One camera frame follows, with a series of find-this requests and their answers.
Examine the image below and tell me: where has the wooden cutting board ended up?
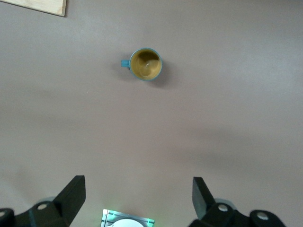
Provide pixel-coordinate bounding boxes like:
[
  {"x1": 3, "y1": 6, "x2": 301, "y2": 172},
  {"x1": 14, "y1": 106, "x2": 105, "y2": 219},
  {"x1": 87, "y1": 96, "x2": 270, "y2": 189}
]
[{"x1": 0, "y1": 0, "x2": 67, "y2": 17}]

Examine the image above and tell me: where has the brown table cover sheet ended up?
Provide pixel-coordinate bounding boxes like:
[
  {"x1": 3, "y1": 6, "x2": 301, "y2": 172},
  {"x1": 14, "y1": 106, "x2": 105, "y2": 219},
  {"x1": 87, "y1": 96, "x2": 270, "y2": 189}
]
[{"x1": 0, "y1": 0, "x2": 303, "y2": 227}]

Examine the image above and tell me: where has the teal cup yellow inside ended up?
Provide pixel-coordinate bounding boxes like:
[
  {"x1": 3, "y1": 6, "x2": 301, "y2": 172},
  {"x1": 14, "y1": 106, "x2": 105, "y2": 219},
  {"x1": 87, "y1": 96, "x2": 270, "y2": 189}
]
[{"x1": 121, "y1": 47, "x2": 163, "y2": 82}]

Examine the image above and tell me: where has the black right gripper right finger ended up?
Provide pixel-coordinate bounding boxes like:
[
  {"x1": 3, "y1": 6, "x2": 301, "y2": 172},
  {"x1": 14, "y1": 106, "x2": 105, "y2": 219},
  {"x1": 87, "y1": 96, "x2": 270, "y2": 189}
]
[{"x1": 188, "y1": 177, "x2": 288, "y2": 227}]

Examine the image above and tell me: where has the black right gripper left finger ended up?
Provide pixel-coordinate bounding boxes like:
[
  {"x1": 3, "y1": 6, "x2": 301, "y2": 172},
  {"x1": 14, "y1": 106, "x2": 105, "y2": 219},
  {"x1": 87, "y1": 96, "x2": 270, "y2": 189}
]
[{"x1": 0, "y1": 175, "x2": 86, "y2": 227}]

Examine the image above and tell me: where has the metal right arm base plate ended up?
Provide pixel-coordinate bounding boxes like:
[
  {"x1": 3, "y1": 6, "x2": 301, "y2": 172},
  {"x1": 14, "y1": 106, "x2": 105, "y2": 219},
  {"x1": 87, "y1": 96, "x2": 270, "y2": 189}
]
[{"x1": 101, "y1": 209, "x2": 156, "y2": 227}]

